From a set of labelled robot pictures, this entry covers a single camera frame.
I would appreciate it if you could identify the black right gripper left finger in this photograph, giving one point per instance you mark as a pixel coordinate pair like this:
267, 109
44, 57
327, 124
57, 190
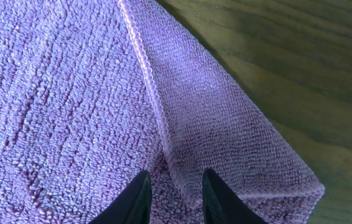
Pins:
132, 205

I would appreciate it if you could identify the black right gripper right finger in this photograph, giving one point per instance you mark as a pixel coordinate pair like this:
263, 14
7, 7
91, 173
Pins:
221, 205

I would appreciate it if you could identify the purple microfiber cloth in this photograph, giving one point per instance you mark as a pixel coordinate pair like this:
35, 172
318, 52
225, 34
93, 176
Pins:
93, 92

